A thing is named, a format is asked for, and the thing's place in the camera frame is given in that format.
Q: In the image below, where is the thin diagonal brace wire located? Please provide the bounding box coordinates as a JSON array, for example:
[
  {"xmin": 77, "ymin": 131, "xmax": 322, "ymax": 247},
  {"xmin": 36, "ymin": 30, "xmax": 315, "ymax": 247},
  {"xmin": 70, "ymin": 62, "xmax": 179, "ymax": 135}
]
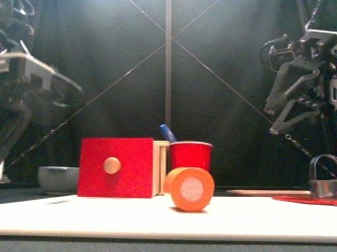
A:
[
  {"xmin": 5, "ymin": 0, "xmax": 220, "ymax": 166},
  {"xmin": 127, "ymin": 0, "xmax": 337, "ymax": 180}
]

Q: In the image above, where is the grey bowl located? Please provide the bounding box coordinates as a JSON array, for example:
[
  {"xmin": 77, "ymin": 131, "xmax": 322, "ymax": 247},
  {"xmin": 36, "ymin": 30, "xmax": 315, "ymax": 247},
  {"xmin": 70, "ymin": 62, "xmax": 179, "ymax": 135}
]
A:
[{"xmin": 37, "ymin": 165, "xmax": 80, "ymax": 195}]

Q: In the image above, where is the red plastic cup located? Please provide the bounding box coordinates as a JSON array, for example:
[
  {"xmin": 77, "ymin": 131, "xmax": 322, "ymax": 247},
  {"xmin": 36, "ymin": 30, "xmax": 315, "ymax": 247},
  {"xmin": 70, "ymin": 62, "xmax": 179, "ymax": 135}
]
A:
[{"xmin": 168, "ymin": 141, "xmax": 213, "ymax": 174}]

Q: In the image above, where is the white board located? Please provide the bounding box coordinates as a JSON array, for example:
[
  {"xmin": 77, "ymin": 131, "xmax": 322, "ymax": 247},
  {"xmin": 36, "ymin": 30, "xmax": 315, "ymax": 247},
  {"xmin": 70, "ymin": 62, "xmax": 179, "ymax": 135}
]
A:
[{"xmin": 0, "ymin": 193, "xmax": 337, "ymax": 244}]

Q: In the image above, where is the red drawer with wooden knob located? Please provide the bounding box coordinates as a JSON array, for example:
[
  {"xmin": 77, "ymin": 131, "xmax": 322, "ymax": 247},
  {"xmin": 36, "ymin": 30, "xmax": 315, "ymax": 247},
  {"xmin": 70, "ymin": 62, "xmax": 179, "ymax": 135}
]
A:
[{"xmin": 76, "ymin": 137, "xmax": 155, "ymax": 199}]

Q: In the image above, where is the flat wooden board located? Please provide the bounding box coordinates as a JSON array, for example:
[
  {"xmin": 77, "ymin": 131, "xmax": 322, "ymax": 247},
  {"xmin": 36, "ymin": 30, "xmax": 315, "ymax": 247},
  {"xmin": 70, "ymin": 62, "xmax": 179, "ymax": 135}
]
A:
[{"xmin": 225, "ymin": 189, "xmax": 312, "ymax": 198}]

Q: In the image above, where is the metal padlock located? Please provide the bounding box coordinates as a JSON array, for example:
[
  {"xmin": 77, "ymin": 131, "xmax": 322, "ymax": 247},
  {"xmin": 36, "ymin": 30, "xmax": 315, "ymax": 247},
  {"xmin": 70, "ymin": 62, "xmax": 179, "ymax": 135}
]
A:
[{"xmin": 307, "ymin": 154, "xmax": 337, "ymax": 200}]

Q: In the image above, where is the red cloth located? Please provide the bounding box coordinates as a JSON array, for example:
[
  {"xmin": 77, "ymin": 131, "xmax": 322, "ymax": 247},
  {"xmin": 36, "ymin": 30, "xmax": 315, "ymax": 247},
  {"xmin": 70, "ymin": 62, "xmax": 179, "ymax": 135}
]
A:
[{"xmin": 271, "ymin": 195, "xmax": 337, "ymax": 207}]

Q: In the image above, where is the blue pen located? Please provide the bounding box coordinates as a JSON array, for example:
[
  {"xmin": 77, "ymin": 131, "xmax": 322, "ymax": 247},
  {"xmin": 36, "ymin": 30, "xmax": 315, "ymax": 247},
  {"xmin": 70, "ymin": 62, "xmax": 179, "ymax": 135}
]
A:
[{"xmin": 157, "ymin": 123, "xmax": 179, "ymax": 144}]

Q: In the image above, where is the light wooden drawer box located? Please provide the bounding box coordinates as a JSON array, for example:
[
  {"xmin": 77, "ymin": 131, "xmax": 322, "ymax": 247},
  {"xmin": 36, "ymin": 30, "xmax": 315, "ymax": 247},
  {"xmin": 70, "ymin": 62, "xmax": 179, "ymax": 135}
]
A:
[{"xmin": 152, "ymin": 140, "xmax": 171, "ymax": 197}]

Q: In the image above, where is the vertical metal frame pole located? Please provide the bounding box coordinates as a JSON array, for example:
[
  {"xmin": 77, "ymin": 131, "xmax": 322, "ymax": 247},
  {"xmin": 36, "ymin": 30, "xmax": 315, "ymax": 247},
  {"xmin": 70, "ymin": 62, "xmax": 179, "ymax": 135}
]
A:
[{"xmin": 164, "ymin": 0, "xmax": 173, "ymax": 128}]

